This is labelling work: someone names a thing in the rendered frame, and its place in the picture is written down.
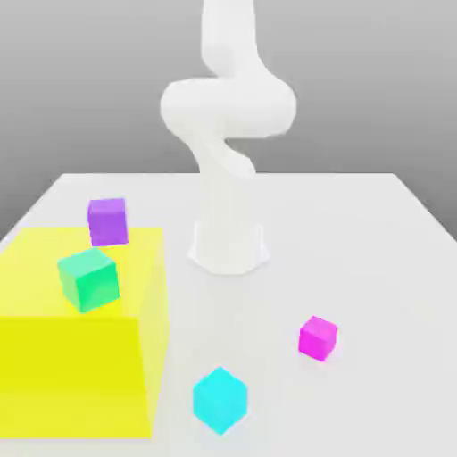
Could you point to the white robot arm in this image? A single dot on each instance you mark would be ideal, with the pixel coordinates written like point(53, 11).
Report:
point(228, 107)

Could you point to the small purple cube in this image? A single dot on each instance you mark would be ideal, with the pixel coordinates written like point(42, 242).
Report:
point(108, 223)

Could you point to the small magenta cube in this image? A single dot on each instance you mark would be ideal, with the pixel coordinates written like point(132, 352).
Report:
point(317, 339)

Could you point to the small green cube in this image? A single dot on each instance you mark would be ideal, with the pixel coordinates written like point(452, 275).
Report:
point(89, 282)

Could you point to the small cyan cube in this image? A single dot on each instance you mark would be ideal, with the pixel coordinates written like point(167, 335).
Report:
point(219, 401)

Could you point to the large yellow box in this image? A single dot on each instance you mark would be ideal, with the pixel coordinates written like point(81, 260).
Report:
point(71, 375)

